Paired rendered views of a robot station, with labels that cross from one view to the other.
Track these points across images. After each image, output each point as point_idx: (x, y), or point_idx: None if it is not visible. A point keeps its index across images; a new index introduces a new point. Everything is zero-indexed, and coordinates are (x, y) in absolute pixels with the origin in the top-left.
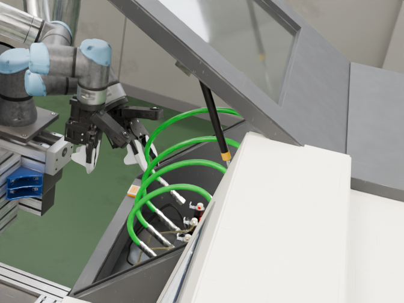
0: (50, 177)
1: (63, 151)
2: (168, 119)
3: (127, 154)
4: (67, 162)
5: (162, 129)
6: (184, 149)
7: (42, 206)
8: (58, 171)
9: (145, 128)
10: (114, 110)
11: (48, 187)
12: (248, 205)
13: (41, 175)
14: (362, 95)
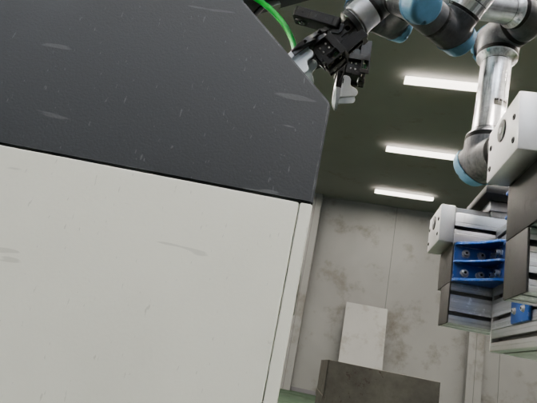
0: (518, 201)
1: (498, 129)
2: (284, 19)
3: (312, 74)
4: (506, 155)
5: (285, 32)
6: (256, 16)
7: (505, 273)
8: (492, 174)
9: (310, 34)
10: (353, 29)
11: (514, 227)
12: None
13: (506, 193)
14: None
